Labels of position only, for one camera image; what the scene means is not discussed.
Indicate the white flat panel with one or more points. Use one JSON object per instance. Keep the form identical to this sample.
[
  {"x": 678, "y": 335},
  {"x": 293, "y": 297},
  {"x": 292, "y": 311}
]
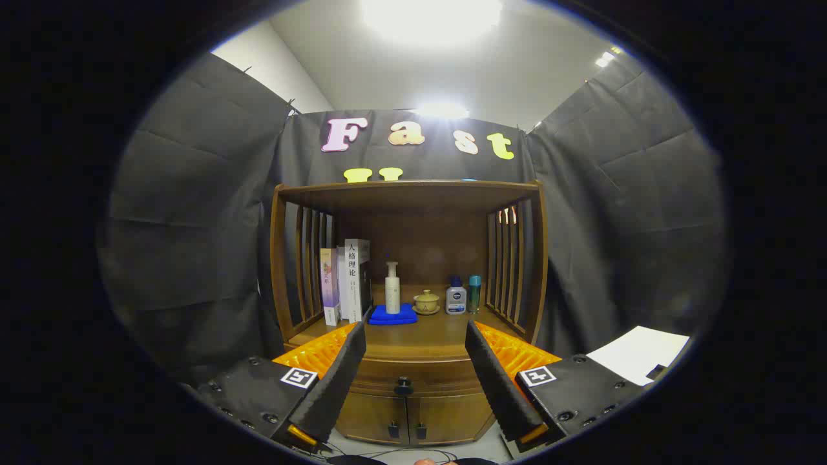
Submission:
[{"x": 636, "y": 355}]

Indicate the wooden cabinet door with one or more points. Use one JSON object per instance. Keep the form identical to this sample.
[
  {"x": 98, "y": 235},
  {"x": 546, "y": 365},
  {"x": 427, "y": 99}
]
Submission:
[
  {"x": 371, "y": 416},
  {"x": 452, "y": 416}
]

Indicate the small ceiling light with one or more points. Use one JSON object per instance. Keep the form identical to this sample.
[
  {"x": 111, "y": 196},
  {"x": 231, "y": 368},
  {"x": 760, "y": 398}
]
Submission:
[
  {"x": 442, "y": 110},
  {"x": 605, "y": 59}
]

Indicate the brown wooden drawer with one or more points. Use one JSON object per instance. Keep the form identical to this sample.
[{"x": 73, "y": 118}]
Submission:
[{"x": 387, "y": 374}]

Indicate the tall white pump bottle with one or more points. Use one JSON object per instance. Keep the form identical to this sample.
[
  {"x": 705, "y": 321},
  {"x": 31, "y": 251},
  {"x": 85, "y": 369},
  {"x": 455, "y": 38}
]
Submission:
[{"x": 392, "y": 294}]

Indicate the large ceiling light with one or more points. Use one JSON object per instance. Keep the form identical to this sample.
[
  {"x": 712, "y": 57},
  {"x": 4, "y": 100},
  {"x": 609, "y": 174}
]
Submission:
[{"x": 433, "y": 16}]

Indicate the thick white and black book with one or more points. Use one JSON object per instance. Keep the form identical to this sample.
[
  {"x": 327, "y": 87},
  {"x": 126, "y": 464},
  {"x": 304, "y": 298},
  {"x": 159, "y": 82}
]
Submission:
[{"x": 354, "y": 284}]

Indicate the folded blue cloth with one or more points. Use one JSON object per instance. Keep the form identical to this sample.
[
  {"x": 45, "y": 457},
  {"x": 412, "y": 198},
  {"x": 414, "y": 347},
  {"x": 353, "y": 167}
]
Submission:
[{"x": 393, "y": 316}]

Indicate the purple book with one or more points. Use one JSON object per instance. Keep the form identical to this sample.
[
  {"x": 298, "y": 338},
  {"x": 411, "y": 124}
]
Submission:
[{"x": 329, "y": 284}]

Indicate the yellow lidded teacup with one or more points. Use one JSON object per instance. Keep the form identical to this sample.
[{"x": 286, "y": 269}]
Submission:
[{"x": 426, "y": 302}]

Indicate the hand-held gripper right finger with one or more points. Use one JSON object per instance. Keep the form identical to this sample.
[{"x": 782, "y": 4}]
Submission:
[{"x": 494, "y": 381}]

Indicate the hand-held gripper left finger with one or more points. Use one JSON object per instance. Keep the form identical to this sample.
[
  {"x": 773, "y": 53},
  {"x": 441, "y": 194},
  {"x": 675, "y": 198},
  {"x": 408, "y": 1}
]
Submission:
[{"x": 339, "y": 381}]

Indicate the brown wooden cabinet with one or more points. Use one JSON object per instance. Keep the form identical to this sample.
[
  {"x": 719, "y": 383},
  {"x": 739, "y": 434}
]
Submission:
[{"x": 413, "y": 239}]

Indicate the teal bottle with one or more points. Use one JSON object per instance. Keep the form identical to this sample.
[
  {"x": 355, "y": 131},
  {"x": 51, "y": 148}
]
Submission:
[{"x": 474, "y": 294}]

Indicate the brown wooden countertop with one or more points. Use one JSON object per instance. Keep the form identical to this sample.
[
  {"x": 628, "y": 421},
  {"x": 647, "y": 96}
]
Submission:
[{"x": 420, "y": 339}]

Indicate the white bottle with blue pump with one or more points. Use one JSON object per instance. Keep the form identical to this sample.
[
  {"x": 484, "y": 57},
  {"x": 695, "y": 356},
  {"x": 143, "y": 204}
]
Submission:
[{"x": 455, "y": 300}]

